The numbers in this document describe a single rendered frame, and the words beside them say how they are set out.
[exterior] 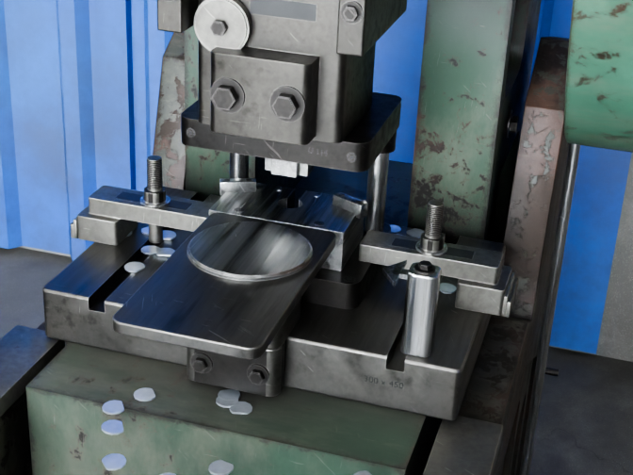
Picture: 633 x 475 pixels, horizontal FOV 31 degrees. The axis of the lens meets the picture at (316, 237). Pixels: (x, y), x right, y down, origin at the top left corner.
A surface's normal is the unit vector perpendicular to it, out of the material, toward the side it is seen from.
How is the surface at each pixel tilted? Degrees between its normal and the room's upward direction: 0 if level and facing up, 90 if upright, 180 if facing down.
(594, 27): 125
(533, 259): 73
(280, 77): 90
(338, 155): 90
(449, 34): 90
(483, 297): 90
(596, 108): 140
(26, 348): 0
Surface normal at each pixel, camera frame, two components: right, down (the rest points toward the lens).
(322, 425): 0.04, -0.90
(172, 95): -0.26, 0.13
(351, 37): -0.29, 0.40
